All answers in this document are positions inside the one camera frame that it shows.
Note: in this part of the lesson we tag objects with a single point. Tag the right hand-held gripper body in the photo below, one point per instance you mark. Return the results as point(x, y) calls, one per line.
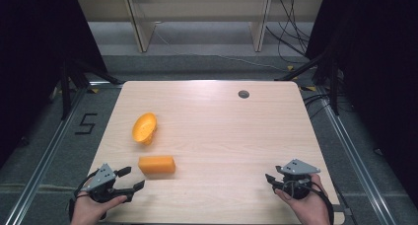
point(298, 176)

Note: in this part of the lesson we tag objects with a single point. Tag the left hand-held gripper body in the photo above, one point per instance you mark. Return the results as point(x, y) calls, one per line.
point(102, 179)

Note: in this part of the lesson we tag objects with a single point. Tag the orange rectangular block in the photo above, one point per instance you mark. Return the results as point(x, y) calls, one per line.
point(156, 164)

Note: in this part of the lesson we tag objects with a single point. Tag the yellow plastic bowl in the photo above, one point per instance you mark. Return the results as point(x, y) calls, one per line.
point(144, 127)

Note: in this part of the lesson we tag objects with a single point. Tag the person's left hand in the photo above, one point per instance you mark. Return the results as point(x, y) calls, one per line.
point(88, 209)

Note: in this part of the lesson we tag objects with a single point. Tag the person's right hand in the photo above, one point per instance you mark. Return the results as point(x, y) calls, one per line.
point(307, 208)

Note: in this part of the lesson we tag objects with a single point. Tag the grey round table grommet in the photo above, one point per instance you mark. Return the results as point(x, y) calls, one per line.
point(243, 94)

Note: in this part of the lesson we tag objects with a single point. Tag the black metal stand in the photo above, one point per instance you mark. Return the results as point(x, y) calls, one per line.
point(333, 83)
point(65, 87)

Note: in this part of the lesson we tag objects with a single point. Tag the black curtain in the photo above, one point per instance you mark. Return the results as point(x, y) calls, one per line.
point(378, 70)
point(36, 54)

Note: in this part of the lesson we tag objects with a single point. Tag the beige background desk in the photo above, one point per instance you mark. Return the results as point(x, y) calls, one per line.
point(197, 8)

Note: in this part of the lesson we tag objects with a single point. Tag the aluminium floor rail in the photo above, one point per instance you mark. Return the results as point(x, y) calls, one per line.
point(356, 156)
point(42, 156)

